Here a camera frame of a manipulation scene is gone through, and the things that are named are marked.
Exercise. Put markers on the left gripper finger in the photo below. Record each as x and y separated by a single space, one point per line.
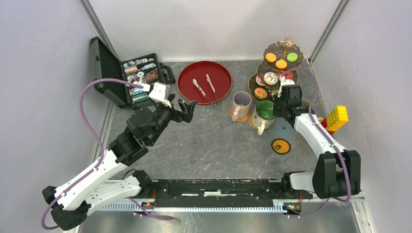
183 103
187 114

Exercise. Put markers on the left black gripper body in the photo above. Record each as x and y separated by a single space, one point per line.
178 115

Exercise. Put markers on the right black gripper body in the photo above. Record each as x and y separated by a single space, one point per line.
279 106

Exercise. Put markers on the small grey-green cup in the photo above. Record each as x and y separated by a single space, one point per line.
306 103

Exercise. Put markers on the blue round coaster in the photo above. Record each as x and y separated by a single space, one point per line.
283 128

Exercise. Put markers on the green mug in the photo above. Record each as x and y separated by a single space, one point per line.
263 116

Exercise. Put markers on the orange fruit tart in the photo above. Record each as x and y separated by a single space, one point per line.
260 93

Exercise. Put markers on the white sprinkled donut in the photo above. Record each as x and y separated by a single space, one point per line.
271 78

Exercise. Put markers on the orange macaron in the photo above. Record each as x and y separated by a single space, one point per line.
281 64
270 57

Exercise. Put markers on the black yellow round coaster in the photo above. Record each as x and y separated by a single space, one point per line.
280 146

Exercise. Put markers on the woven coaster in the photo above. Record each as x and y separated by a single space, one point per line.
250 122
239 119

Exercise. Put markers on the pink beige mug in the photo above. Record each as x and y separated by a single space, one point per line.
241 105

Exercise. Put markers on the green macaron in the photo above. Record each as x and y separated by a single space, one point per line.
292 57

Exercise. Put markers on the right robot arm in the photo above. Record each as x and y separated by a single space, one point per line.
337 173

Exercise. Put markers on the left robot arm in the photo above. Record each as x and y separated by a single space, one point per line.
71 203

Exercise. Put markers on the red round tray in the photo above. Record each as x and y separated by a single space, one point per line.
205 82

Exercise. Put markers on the three-tier gold dessert stand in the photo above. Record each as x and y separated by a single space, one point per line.
280 49

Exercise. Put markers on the black open case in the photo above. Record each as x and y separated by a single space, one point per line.
140 70

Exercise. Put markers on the red yellow block toy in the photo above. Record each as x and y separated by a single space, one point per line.
336 119

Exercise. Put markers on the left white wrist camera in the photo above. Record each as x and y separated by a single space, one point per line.
160 93

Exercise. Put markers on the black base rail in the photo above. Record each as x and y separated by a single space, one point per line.
226 195

